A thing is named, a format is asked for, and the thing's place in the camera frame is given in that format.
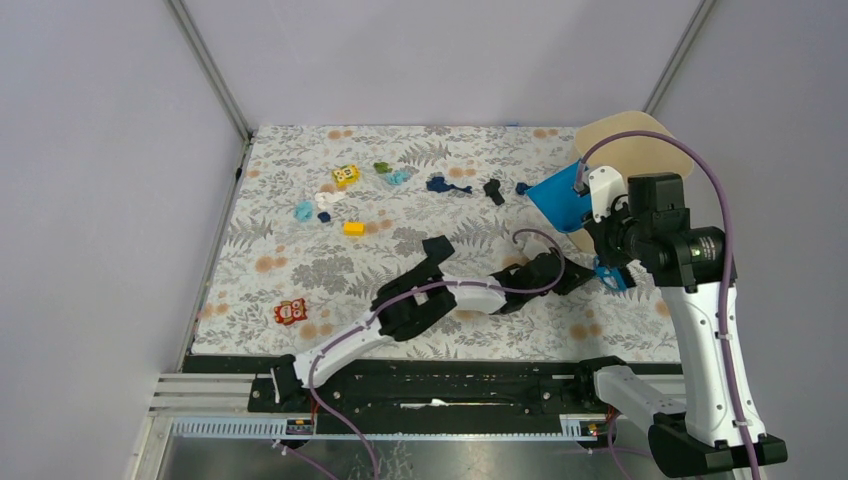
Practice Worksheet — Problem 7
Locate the blue dustpan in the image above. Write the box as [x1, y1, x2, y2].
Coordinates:
[526, 163, 592, 234]

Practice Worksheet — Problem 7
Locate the small black paper scrap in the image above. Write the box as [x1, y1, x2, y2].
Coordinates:
[483, 178, 505, 206]

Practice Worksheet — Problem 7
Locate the large black paper scrap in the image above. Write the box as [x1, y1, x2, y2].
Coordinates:
[422, 235, 455, 266]

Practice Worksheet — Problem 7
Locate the blue hand brush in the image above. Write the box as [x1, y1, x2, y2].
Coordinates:
[593, 257, 636, 293]

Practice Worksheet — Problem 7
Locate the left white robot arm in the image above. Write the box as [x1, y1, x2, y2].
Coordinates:
[270, 250, 595, 411]

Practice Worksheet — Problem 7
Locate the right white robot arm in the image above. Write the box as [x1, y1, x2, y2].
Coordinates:
[573, 167, 788, 478]

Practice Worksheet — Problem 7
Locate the beige plastic waste bin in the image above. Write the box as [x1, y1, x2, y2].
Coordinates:
[566, 110, 695, 253]

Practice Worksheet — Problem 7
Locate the light blue paper scrap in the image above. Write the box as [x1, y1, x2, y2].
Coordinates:
[385, 170, 411, 186]

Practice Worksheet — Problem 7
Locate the small yellow block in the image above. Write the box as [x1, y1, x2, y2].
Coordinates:
[343, 222, 366, 236]

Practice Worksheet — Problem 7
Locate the yellow toy block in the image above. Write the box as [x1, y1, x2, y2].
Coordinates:
[332, 164, 361, 189]

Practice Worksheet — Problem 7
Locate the red owl toy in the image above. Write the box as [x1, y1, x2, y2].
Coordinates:
[273, 298, 308, 326]

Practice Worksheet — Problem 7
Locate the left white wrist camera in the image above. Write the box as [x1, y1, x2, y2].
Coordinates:
[521, 238, 550, 260]

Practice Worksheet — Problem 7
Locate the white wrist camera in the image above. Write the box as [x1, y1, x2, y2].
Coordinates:
[521, 238, 550, 260]
[586, 166, 627, 223]

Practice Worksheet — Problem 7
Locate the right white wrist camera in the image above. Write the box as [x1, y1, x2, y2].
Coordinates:
[586, 166, 627, 223]

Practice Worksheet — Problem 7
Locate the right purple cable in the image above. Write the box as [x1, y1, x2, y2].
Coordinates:
[572, 129, 760, 480]

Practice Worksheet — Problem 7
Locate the purple cable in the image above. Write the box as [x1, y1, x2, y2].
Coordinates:
[572, 129, 760, 480]
[271, 228, 568, 480]

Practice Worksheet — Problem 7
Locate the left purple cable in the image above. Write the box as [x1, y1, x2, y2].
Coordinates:
[271, 228, 568, 480]

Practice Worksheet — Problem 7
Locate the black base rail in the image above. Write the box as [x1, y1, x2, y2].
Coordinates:
[248, 355, 684, 437]

